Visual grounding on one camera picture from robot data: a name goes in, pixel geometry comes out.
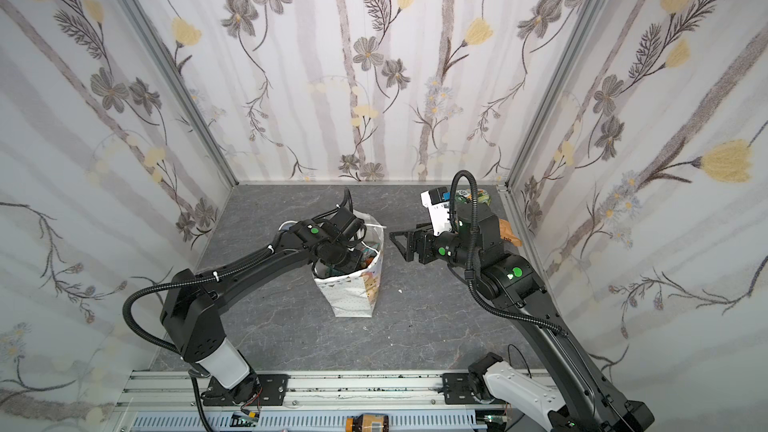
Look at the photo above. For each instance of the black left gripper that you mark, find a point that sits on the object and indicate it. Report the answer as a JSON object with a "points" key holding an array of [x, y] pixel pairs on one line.
{"points": [[339, 252]]}

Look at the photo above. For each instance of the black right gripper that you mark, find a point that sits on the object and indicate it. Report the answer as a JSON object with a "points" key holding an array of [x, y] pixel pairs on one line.
{"points": [[422, 246]]}

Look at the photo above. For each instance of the teal Fox's candy bag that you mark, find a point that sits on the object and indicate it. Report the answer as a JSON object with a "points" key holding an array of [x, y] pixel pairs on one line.
{"points": [[368, 255]]}

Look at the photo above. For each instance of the white patterned paper bag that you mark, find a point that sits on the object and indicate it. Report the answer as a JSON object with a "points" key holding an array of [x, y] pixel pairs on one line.
{"points": [[354, 295]]}

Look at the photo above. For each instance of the orange snack bag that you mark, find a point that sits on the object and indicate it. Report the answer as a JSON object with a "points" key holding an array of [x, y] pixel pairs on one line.
{"points": [[507, 233]]}

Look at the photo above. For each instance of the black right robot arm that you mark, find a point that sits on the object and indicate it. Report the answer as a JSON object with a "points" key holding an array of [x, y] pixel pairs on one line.
{"points": [[466, 234]]}

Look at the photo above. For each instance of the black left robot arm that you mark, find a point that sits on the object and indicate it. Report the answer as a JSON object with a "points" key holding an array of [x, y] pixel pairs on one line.
{"points": [[191, 315]]}

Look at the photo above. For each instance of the orange black device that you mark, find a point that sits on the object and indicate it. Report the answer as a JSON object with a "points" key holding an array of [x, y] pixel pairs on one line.
{"points": [[368, 423]]}

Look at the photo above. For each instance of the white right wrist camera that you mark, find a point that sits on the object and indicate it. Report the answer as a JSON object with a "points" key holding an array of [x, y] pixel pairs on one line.
{"points": [[437, 202]]}

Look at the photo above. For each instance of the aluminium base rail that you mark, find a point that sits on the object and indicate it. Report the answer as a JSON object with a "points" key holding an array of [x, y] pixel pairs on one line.
{"points": [[412, 400]]}

